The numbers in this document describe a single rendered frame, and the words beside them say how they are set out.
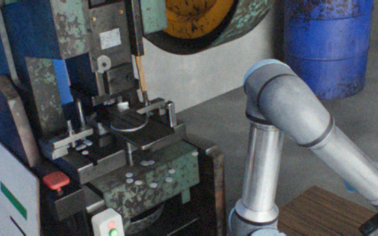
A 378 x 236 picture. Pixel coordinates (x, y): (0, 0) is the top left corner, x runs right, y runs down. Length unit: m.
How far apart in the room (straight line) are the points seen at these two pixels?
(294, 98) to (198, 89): 2.57
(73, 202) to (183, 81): 2.13
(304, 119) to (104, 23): 0.76
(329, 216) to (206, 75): 1.96
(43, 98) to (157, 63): 1.60
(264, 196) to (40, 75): 0.91
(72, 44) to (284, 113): 0.69
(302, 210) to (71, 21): 1.08
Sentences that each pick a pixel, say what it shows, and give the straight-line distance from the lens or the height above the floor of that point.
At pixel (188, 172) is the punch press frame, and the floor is 0.57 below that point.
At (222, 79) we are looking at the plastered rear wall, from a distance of 3.76.
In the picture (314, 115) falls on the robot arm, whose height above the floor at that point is 1.03.
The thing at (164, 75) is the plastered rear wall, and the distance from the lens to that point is 3.39.
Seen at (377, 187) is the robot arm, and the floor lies 0.82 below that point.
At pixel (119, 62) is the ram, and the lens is 1.64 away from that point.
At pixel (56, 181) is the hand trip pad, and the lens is 1.45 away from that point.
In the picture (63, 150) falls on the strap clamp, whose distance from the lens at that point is 1.69.
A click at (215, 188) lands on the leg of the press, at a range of 1.81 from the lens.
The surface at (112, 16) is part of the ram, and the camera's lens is 1.60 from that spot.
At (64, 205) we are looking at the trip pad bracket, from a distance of 1.49.
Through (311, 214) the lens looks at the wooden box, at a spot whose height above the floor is 0.35.
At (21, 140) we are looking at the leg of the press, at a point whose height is 0.69.
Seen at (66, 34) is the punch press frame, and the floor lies 1.13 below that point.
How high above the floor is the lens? 1.50
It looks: 28 degrees down
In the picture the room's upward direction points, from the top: 6 degrees counter-clockwise
